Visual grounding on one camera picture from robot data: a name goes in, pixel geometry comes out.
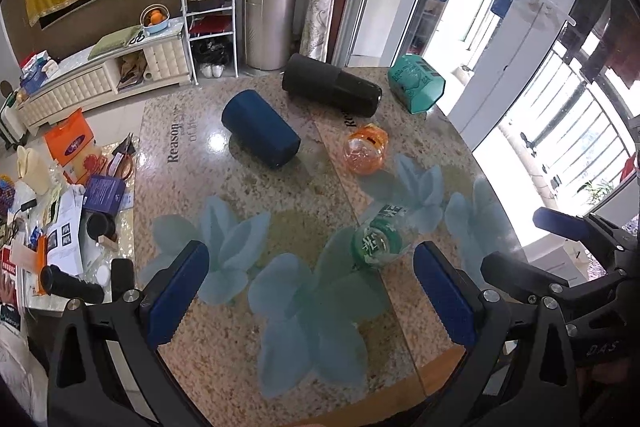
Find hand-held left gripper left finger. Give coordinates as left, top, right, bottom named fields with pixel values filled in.
left=46, top=240, right=211, bottom=427

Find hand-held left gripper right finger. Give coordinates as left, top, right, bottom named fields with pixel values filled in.
left=412, top=242, right=583, bottom=427

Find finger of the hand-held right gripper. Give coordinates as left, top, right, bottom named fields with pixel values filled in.
left=532, top=206, right=640, bottom=269
left=480, top=251, right=622, bottom=309

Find green plastic bottle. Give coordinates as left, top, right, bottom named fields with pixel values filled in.
left=351, top=202, right=416, bottom=269

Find dark blue cup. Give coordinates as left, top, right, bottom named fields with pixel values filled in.
left=221, top=89, right=302, bottom=169

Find black cup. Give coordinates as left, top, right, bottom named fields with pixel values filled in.
left=281, top=53, right=383, bottom=118

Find potted plant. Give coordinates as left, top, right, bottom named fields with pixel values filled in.
left=580, top=179, right=614, bottom=208

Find black block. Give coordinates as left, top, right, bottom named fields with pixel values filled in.
left=111, top=258, right=136, bottom=303

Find window railing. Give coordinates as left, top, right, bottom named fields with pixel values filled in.
left=500, top=49, right=637, bottom=200

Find black mug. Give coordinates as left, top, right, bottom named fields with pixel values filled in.
left=86, top=212, right=119, bottom=244

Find black flashlight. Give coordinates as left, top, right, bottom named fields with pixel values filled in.
left=40, top=264, right=106, bottom=305

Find dark blue box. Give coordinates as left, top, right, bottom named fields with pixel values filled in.
left=82, top=174, right=128, bottom=212

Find printed paper sheets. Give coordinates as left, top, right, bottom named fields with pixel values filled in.
left=44, top=186, right=87, bottom=278

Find orange plastic bottle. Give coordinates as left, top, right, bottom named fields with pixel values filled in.
left=343, top=124, right=389, bottom=175

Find orange packet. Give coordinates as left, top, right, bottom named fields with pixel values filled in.
left=42, top=108, right=106, bottom=185

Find beige cloth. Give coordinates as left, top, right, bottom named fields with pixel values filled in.
left=16, top=146, right=53, bottom=195

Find teal hexagonal box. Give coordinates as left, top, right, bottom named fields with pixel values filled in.
left=387, top=54, right=447, bottom=115

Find white tufted cabinet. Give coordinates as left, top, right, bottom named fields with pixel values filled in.
left=17, top=18, right=193, bottom=135

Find black shoes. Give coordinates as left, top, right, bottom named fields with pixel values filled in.
left=192, top=41, right=231, bottom=64

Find blue tissue box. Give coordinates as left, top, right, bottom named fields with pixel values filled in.
left=20, top=51, right=61, bottom=94

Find green cushion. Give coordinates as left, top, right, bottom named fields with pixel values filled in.
left=89, top=25, right=146, bottom=58

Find fruit bowl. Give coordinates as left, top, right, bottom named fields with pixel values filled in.
left=140, top=4, right=171, bottom=38

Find red cloth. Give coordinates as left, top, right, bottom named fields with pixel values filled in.
left=192, top=16, right=233, bottom=36

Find white metal rack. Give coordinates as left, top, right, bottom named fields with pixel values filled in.
left=178, top=0, right=240, bottom=84

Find red-handled scissors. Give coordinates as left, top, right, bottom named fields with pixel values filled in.
left=102, top=132, right=136, bottom=180

